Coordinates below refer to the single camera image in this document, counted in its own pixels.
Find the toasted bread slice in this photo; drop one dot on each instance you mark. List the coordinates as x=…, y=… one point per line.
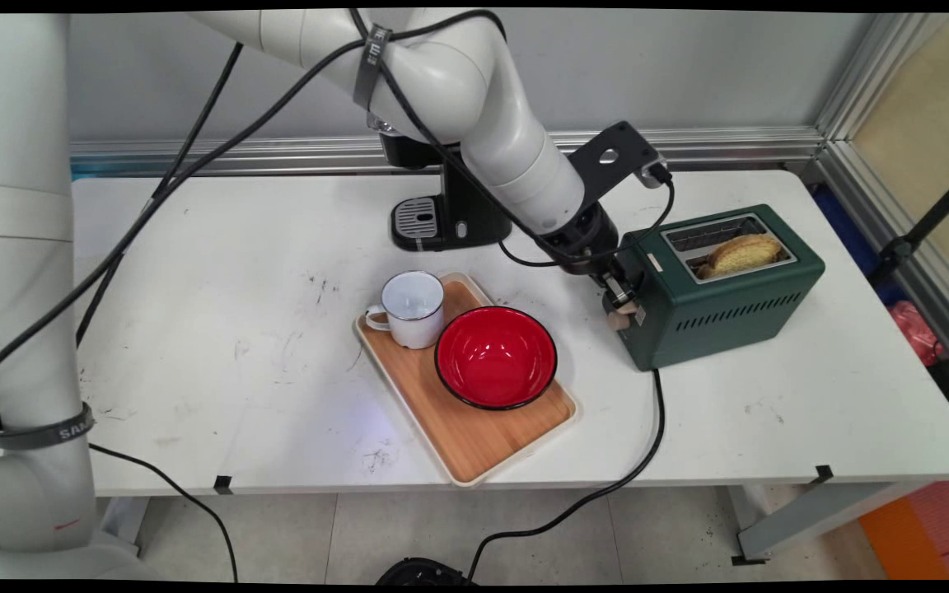
x=742, y=254

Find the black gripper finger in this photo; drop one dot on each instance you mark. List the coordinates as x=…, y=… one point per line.
x=614, y=290
x=633, y=284

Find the beige toaster lever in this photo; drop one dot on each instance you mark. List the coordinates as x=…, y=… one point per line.
x=628, y=308

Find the black capsule coffee machine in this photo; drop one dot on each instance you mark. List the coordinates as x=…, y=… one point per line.
x=474, y=218

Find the grey table leg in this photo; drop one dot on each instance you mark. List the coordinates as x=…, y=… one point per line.
x=812, y=515

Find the black table edge clip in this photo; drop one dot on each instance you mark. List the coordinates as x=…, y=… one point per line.
x=223, y=484
x=824, y=473

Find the beige toaster knob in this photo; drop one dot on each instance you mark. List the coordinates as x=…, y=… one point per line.
x=618, y=322

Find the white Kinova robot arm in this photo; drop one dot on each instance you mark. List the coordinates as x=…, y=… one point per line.
x=507, y=140

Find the black tripod stand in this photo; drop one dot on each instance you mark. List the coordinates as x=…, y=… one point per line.
x=927, y=222

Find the black round floor object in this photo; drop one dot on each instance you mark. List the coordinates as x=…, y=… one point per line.
x=421, y=571

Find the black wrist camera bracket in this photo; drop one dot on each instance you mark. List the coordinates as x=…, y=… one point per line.
x=623, y=152

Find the red bowl with black rim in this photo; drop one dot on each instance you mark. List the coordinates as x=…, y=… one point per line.
x=495, y=358

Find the white enamel mug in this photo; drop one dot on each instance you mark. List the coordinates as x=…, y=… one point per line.
x=413, y=317

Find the wooden serving tray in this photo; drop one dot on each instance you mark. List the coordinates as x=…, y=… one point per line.
x=474, y=445

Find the dark green toaster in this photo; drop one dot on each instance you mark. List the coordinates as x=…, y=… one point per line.
x=713, y=321

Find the aluminium profile frame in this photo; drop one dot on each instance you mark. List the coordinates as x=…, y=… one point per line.
x=730, y=148

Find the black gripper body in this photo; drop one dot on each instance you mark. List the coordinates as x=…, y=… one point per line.
x=586, y=239

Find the red plastic bag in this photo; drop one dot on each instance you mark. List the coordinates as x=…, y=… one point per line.
x=915, y=329

